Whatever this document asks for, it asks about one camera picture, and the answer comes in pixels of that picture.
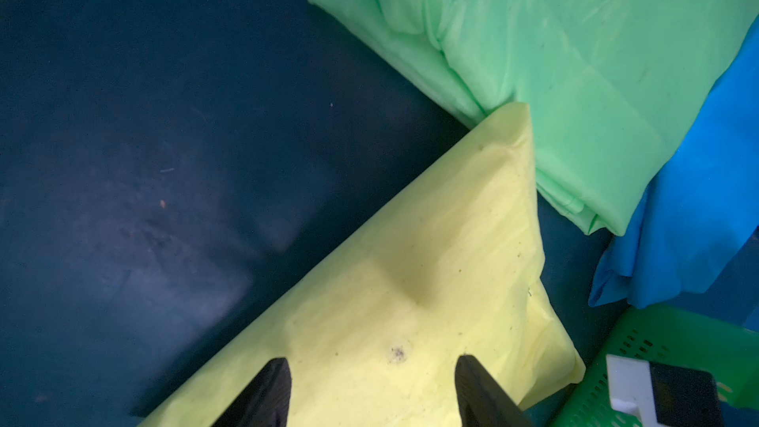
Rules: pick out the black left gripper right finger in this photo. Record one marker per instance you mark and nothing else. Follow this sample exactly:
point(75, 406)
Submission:
point(482, 402)

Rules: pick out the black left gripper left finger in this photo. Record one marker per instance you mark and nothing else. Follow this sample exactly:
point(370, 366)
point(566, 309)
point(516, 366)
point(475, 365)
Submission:
point(265, 402)

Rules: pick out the small neon yellow raincoat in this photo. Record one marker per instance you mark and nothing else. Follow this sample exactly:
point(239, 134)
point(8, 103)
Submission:
point(450, 266)

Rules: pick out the green plastic basket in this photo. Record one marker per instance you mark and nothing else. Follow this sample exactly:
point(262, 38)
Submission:
point(672, 336)

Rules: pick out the blue raincoat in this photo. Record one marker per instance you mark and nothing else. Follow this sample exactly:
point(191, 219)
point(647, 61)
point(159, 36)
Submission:
point(693, 239)

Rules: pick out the lime green raincoat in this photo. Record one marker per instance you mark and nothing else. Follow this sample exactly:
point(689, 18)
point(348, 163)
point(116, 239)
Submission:
point(613, 85)

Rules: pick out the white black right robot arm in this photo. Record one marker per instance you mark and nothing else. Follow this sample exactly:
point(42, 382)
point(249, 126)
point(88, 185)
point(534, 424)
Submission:
point(663, 395)

